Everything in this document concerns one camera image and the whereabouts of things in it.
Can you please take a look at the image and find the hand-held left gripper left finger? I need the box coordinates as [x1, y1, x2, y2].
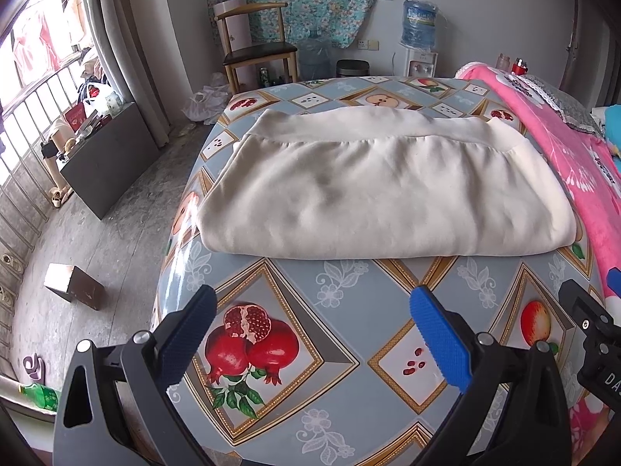
[52, 284, 219, 466]

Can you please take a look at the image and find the wooden chair with dark seat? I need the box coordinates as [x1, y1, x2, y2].
[214, 2, 299, 95]

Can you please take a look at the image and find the purple slipper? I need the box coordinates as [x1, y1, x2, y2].
[22, 355, 47, 382]

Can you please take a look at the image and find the grey cabinet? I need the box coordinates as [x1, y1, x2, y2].
[61, 102, 161, 219]

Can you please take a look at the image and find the pink floral blanket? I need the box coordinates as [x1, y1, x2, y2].
[458, 61, 621, 466]

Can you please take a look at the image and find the cream jacket with black trim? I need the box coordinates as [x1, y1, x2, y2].
[196, 107, 578, 259]

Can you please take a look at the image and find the grey window curtain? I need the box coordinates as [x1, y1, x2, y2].
[80, 0, 214, 146]

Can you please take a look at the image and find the metal window railing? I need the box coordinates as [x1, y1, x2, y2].
[0, 49, 98, 273]

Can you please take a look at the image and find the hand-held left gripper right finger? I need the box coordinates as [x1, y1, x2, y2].
[409, 285, 573, 466]

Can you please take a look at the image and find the pale pink tall box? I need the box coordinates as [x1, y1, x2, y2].
[213, 0, 258, 89]

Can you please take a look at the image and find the red box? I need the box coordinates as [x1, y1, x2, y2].
[64, 104, 88, 129]

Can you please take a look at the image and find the blue pillow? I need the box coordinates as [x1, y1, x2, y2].
[592, 106, 621, 156]

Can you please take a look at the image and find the black trash bin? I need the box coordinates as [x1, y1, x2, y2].
[336, 59, 372, 78]

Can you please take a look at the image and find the pink hanging laundry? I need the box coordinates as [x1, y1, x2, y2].
[12, 7, 64, 85]

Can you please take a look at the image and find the green plastic bottle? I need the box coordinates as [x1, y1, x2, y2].
[19, 383, 61, 412]

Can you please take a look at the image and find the brown wooden box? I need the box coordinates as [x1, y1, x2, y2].
[43, 262, 105, 311]

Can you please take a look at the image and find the grey cloth with lace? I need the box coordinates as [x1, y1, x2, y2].
[524, 74, 602, 134]

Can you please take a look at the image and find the fruit printed tablecloth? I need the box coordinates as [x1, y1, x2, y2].
[154, 75, 612, 466]

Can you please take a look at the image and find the white and red plastic bag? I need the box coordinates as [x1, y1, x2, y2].
[82, 82, 123, 117]

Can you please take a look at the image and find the blue water dispenser bottle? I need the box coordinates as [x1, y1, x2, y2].
[402, 0, 440, 52]

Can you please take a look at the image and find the empty clear water jug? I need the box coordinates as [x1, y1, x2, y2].
[297, 29, 335, 81]

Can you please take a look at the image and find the white water dispenser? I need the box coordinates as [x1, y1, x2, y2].
[395, 49, 438, 79]

